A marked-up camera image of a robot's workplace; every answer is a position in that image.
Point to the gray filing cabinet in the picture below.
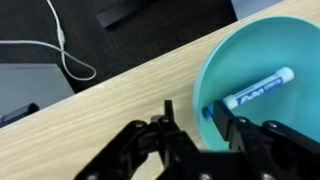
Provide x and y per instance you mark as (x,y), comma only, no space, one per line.
(30,83)

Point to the teal bowl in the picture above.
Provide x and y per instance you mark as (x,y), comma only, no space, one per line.
(266,43)

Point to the black object beside cabinet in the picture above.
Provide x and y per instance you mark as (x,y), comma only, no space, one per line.
(20,113)

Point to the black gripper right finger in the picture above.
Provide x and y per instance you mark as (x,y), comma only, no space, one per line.
(266,150)

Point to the blue white marker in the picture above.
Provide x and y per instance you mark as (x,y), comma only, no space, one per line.
(260,90)

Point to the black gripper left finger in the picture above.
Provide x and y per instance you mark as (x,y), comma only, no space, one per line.
(166,146)

